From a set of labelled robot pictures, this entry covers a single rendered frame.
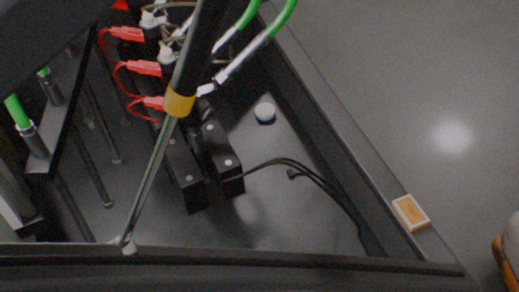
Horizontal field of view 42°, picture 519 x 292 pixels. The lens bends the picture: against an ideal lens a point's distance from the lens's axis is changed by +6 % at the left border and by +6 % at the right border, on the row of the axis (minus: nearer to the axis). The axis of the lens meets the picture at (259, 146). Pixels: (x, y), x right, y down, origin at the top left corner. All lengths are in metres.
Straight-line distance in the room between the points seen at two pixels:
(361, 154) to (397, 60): 1.50
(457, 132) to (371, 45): 0.50
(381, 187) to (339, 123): 0.14
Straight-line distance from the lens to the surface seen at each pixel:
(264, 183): 1.14
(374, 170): 1.01
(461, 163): 2.24
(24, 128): 0.86
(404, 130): 2.29
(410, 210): 0.97
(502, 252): 1.95
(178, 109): 0.42
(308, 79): 1.13
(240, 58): 0.89
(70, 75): 0.99
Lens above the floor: 1.77
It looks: 52 degrees down
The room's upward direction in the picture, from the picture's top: 6 degrees counter-clockwise
